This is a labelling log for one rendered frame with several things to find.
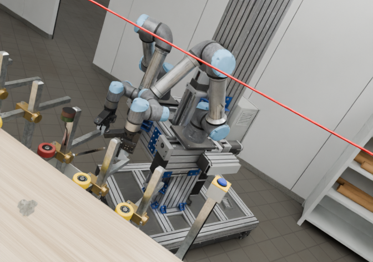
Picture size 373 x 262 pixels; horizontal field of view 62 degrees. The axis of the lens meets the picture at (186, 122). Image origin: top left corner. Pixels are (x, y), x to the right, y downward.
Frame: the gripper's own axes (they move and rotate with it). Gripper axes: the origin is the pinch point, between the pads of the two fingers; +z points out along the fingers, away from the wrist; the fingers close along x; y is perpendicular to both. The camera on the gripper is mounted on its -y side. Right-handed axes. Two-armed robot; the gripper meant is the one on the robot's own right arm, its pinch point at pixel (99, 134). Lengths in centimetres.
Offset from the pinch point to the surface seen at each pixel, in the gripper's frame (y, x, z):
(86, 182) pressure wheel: -46, -28, -8
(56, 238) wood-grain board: -75, -41, -7
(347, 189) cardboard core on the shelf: 188, -188, 23
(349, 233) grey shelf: 191, -219, 69
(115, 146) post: -36, -31, -26
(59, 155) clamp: -36.4, -3.7, -2.6
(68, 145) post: -34.7, -5.8, -10.1
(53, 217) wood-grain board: -70, -33, -7
